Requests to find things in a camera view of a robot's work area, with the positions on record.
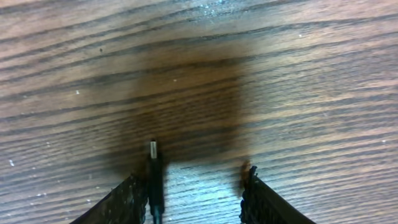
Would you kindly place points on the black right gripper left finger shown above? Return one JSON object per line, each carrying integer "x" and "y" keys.
{"x": 125, "y": 204}

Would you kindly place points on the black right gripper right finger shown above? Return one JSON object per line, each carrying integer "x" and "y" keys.
{"x": 262, "y": 205}

